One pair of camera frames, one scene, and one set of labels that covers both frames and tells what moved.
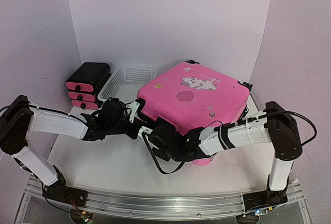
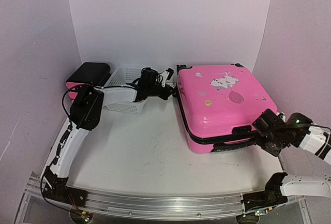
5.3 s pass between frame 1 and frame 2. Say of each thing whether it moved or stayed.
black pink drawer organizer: stayed
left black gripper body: moved
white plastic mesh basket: stayed
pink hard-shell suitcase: moved
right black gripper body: moved
